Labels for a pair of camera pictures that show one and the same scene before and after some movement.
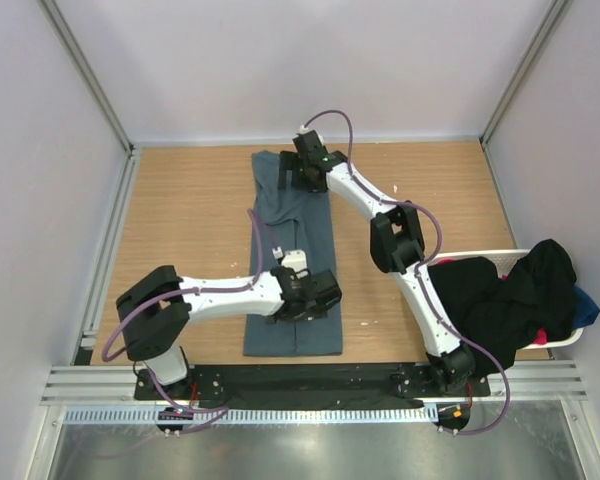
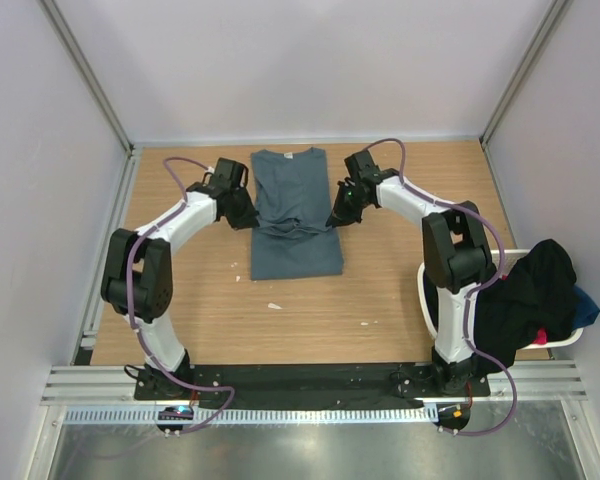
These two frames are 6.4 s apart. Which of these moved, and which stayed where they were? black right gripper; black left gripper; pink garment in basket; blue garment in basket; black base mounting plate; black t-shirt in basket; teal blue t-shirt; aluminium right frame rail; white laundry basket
Moved: black right gripper; black left gripper; teal blue t-shirt
Stayed: black t-shirt in basket; black base mounting plate; pink garment in basket; blue garment in basket; aluminium right frame rail; white laundry basket
